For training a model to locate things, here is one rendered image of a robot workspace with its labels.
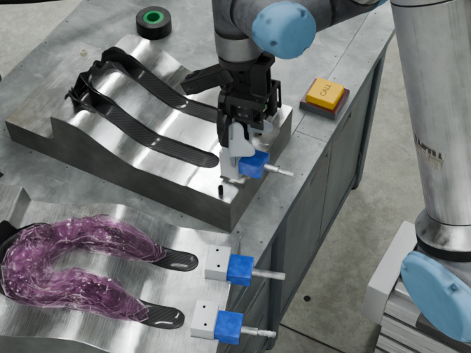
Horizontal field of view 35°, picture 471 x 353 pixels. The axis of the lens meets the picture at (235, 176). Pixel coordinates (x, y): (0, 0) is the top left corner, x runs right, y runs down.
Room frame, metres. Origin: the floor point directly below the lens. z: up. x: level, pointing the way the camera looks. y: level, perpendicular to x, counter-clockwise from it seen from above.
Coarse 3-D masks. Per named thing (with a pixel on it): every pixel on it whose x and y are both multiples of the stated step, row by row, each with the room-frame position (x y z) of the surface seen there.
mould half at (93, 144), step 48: (96, 48) 1.23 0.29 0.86; (144, 48) 1.14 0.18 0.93; (48, 96) 1.08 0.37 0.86; (144, 96) 1.03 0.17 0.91; (192, 96) 1.06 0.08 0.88; (48, 144) 0.97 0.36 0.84; (96, 144) 0.91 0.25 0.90; (192, 144) 0.93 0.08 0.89; (144, 192) 0.87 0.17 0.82; (192, 192) 0.82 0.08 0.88; (240, 192) 0.82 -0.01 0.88
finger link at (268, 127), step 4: (264, 120) 0.88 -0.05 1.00; (244, 124) 0.89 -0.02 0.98; (264, 124) 0.88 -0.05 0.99; (268, 124) 0.88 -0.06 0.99; (244, 128) 0.88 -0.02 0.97; (248, 128) 0.89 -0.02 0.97; (252, 128) 0.89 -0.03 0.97; (264, 128) 0.88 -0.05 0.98; (268, 128) 0.88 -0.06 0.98; (272, 128) 0.87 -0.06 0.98; (244, 132) 0.89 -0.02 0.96; (248, 132) 0.88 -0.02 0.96; (252, 132) 0.89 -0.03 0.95; (244, 136) 0.89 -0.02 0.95; (248, 136) 0.88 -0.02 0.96; (252, 136) 0.89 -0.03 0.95
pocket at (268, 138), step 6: (276, 126) 0.97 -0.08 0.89; (258, 132) 0.98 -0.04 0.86; (264, 132) 0.98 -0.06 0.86; (270, 132) 0.98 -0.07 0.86; (276, 132) 0.96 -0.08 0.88; (252, 138) 0.96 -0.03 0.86; (258, 138) 0.96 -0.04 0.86; (264, 138) 0.96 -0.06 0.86; (270, 138) 0.96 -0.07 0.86; (270, 144) 0.93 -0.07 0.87
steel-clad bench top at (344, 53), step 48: (96, 0) 1.47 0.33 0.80; (144, 0) 1.47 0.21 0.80; (192, 0) 1.46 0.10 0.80; (48, 48) 1.30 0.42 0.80; (192, 48) 1.29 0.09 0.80; (336, 48) 1.29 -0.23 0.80; (0, 96) 1.15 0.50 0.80; (288, 96) 1.14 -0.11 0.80; (0, 144) 1.01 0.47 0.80; (288, 144) 1.00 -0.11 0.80; (48, 192) 0.89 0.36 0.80; (96, 192) 0.88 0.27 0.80; (288, 192) 0.88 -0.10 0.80; (240, 240) 0.77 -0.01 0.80; (240, 288) 0.67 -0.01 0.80
